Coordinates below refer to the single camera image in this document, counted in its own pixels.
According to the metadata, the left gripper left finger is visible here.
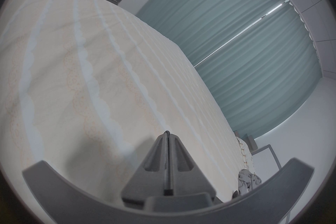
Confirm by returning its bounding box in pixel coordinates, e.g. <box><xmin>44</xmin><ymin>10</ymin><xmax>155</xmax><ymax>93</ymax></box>
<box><xmin>121</xmin><ymin>131</ymin><xmax>169</xmax><ymax>204</ymax></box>

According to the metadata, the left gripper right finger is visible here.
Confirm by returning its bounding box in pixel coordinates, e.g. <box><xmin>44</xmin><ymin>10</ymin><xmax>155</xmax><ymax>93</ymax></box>
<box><xmin>168</xmin><ymin>133</ymin><xmax>217</xmax><ymax>204</ymax></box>

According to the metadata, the pile of clothes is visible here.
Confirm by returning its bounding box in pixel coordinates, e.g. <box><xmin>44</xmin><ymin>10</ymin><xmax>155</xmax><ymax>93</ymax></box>
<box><xmin>232</xmin><ymin>169</ymin><xmax>263</xmax><ymax>198</ymax></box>

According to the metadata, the bed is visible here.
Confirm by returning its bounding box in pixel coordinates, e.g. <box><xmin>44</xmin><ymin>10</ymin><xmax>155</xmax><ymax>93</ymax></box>
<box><xmin>0</xmin><ymin>0</ymin><xmax>282</xmax><ymax>205</ymax></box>

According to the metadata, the white printed pillow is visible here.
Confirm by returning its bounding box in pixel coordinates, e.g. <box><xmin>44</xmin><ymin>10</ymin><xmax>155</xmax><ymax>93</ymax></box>
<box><xmin>235</xmin><ymin>136</ymin><xmax>256</xmax><ymax>179</ymax></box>

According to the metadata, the grey bedside table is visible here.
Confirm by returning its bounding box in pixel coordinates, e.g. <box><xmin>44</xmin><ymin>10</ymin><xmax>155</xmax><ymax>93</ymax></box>
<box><xmin>244</xmin><ymin>134</ymin><xmax>258</xmax><ymax>153</ymax></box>

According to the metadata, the blue-green curtain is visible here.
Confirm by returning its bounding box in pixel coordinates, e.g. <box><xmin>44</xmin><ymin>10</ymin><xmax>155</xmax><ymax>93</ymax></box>
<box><xmin>194</xmin><ymin>4</ymin><xmax>323</xmax><ymax>139</ymax></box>
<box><xmin>136</xmin><ymin>0</ymin><xmax>289</xmax><ymax>67</ymax></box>

